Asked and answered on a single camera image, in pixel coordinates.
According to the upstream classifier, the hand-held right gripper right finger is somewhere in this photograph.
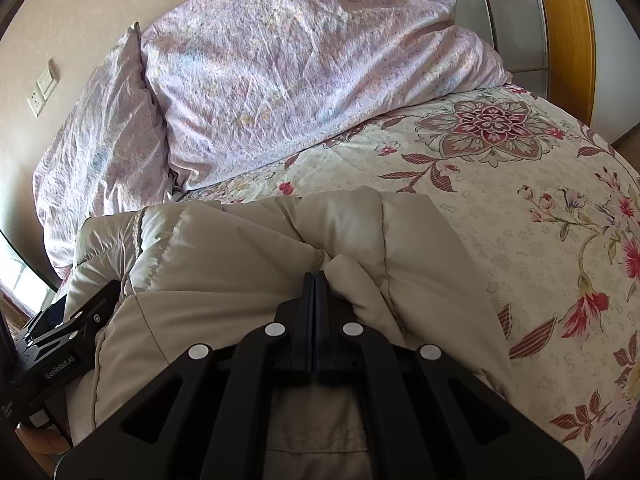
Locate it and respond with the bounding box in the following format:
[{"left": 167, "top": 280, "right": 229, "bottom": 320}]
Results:
[{"left": 316, "top": 271, "right": 587, "bottom": 480}]

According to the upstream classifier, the white wall socket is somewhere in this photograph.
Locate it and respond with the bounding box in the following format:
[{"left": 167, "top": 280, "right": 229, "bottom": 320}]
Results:
[{"left": 27, "top": 90, "right": 49, "bottom": 119}]

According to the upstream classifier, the beige down jacket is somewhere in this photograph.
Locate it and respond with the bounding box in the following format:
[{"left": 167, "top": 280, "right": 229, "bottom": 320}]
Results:
[{"left": 62, "top": 186, "right": 518, "bottom": 480}]

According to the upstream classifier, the white wall switch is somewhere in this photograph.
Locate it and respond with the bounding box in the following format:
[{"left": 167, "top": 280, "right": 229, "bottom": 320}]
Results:
[{"left": 37, "top": 59, "right": 61, "bottom": 101}]

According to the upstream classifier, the lilac floral pillow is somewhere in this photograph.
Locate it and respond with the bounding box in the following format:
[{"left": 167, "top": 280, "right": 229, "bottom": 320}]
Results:
[
  {"left": 140, "top": 0, "right": 514, "bottom": 196},
  {"left": 32, "top": 22, "right": 183, "bottom": 281}
]

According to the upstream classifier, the floral quilted bedspread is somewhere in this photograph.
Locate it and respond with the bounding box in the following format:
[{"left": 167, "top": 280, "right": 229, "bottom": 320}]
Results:
[{"left": 172, "top": 82, "right": 640, "bottom": 476}]

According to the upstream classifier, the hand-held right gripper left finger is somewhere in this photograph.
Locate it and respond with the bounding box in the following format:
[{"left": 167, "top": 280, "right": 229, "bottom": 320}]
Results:
[{"left": 55, "top": 271, "right": 317, "bottom": 480}]

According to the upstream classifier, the person's left hand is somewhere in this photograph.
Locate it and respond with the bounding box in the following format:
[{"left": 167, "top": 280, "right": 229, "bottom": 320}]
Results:
[{"left": 14, "top": 424, "right": 72, "bottom": 463}]

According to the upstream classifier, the window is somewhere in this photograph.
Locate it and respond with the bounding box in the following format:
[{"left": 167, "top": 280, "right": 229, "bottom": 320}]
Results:
[{"left": 0, "top": 232, "right": 58, "bottom": 321}]

